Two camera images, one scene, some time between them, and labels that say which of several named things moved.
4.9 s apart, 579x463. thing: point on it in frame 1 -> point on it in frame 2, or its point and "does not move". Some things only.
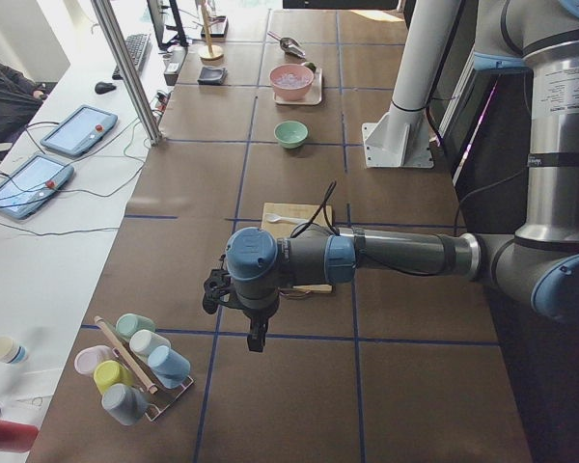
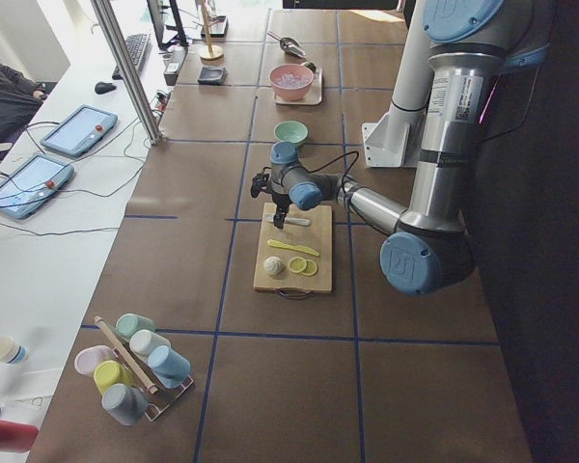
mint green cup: [129, 323] does not move
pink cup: [89, 357] does not move
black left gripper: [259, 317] -> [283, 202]
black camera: [215, 286] -> [259, 181]
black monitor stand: [179, 38] does not move
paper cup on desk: [7, 349] does not move
